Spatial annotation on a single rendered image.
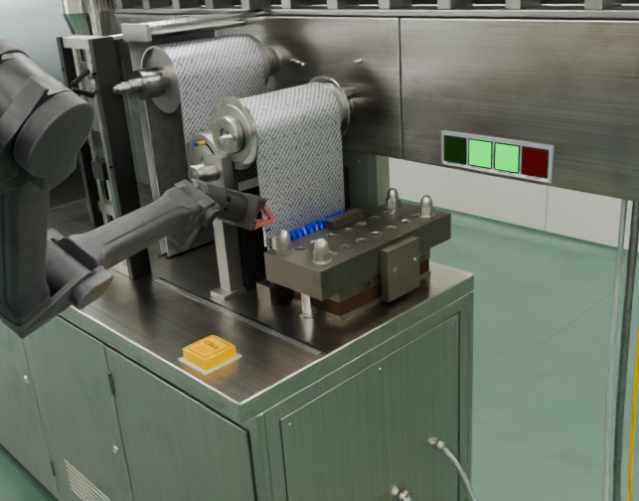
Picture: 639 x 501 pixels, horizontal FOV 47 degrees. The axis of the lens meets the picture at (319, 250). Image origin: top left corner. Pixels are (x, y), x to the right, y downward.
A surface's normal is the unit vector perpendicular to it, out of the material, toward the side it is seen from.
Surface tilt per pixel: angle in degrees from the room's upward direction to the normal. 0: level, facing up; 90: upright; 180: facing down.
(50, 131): 126
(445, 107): 90
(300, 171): 91
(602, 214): 90
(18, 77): 41
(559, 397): 0
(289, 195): 91
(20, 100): 71
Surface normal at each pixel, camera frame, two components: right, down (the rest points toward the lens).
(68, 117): 0.80, 0.60
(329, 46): -0.71, 0.31
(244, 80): 0.70, 0.25
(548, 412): -0.07, -0.93
